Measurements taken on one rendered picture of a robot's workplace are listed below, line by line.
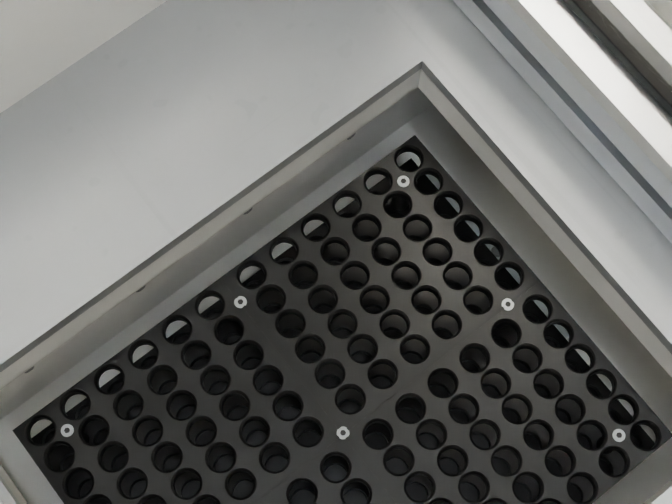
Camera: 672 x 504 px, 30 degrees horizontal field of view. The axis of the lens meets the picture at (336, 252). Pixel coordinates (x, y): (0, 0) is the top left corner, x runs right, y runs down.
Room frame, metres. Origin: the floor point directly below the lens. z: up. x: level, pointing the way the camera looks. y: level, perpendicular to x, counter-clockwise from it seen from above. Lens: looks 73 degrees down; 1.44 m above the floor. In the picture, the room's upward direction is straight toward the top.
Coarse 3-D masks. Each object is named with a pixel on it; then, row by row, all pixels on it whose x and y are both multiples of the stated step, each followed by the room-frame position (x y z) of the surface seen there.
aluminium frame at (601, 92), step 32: (480, 0) 0.26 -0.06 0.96; (512, 0) 0.24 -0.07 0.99; (544, 0) 0.24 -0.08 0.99; (576, 0) 0.24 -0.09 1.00; (512, 32) 0.24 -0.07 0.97; (544, 32) 0.23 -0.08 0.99; (576, 32) 0.23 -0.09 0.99; (608, 32) 0.23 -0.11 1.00; (512, 64) 0.24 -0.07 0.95; (544, 64) 0.22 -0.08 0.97; (576, 64) 0.22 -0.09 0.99; (608, 64) 0.22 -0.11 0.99; (640, 64) 0.21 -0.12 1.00; (544, 96) 0.22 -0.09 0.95; (576, 96) 0.21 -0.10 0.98; (608, 96) 0.20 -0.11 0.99; (640, 96) 0.20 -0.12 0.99; (576, 128) 0.20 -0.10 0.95; (608, 128) 0.19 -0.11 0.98; (640, 128) 0.19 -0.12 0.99; (608, 160) 0.19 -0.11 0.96; (640, 160) 0.18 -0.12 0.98; (640, 192) 0.17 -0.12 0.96
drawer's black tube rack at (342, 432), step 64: (384, 192) 0.20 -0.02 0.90; (256, 256) 0.16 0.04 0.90; (320, 256) 0.16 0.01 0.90; (384, 256) 0.17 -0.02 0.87; (448, 256) 0.17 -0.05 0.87; (192, 320) 0.13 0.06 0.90; (256, 320) 0.13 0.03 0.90; (320, 320) 0.14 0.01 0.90; (384, 320) 0.14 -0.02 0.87; (448, 320) 0.14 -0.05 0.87; (512, 320) 0.14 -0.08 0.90; (128, 384) 0.11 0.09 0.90; (192, 384) 0.11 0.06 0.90; (256, 384) 0.11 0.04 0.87; (320, 384) 0.11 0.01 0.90; (384, 384) 0.11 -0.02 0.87; (448, 384) 0.11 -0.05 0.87; (512, 384) 0.11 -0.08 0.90; (64, 448) 0.08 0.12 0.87; (128, 448) 0.08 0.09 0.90; (192, 448) 0.08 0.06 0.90; (256, 448) 0.08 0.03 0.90; (320, 448) 0.08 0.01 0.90; (384, 448) 0.08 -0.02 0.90; (448, 448) 0.08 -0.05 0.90; (512, 448) 0.08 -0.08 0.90; (576, 448) 0.08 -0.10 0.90
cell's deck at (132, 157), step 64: (192, 0) 0.27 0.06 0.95; (256, 0) 0.27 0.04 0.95; (320, 0) 0.27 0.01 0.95; (384, 0) 0.27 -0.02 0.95; (448, 0) 0.27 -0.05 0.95; (128, 64) 0.24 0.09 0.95; (192, 64) 0.24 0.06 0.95; (256, 64) 0.24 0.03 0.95; (320, 64) 0.24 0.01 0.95; (384, 64) 0.24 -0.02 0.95; (448, 64) 0.24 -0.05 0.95; (0, 128) 0.21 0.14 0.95; (64, 128) 0.21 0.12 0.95; (128, 128) 0.21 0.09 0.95; (192, 128) 0.21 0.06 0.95; (256, 128) 0.21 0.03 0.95; (320, 128) 0.21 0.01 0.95; (512, 128) 0.21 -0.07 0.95; (0, 192) 0.18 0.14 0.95; (64, 192) 0.18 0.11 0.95; (128, 192) 0.18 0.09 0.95; (192, 192) 0.18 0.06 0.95; (256, 192) 0.18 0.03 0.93; (512, 192) 0.19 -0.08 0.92; (576, 192) 0.18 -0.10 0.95; (0, 256) 0.15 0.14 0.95; (64, 256) 0.15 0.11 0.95; (128, 256) 0.15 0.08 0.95; (576, 256) 0.16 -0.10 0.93; (640, 256) 0.15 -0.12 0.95; (0, 320) 0.12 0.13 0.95; (64, 320) 0.12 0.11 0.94; (640, 320) 0.13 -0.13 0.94; (0, 384) 0.10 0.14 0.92
